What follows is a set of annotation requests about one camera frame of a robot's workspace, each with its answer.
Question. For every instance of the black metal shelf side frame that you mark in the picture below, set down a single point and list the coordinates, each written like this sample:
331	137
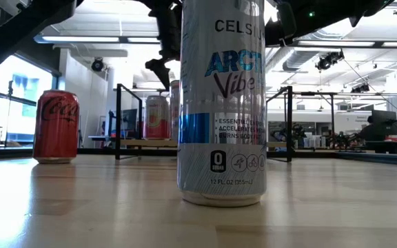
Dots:
118	120
289	124

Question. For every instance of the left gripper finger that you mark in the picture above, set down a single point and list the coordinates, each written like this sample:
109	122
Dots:
160	69

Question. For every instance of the large window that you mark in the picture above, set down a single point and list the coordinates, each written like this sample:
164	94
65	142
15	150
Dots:
16	103

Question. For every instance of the silver ventilation duct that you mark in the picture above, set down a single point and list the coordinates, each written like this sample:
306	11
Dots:
298	60

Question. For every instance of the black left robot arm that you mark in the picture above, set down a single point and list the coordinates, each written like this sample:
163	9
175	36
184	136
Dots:
19	31

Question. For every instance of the black ceiling spotlight cluster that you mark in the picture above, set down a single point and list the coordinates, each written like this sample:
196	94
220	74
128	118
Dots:
326	62

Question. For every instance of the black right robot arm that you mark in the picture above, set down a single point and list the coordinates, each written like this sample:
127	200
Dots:
377	5

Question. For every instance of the black computer monitor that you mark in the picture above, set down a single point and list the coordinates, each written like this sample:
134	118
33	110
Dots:
384	122

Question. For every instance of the wooden shelf board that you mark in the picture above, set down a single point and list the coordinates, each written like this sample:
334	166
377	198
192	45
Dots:
133	143

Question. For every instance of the dark background desk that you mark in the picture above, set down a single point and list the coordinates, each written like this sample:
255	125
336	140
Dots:
391	146

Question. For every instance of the Celsius Arctic Vibe can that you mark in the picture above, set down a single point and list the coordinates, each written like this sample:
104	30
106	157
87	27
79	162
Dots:
219	103

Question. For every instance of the red Coca-Cola can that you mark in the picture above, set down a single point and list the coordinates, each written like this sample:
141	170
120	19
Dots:
56	131

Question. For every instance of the black light stand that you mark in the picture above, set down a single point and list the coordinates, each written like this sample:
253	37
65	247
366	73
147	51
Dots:
10	89

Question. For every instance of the ceiling light strip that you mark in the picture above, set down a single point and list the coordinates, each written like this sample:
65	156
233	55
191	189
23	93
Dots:
336	43
81	39

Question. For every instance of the tall white can red print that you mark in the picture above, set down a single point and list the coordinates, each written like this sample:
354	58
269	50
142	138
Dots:
175	113

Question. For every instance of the person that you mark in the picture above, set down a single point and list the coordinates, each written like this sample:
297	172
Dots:
367	132

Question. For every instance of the short silver can red print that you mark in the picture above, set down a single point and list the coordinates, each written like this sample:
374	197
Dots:
157	120

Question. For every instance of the black background table frame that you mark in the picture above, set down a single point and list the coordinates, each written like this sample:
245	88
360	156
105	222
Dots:
332	120

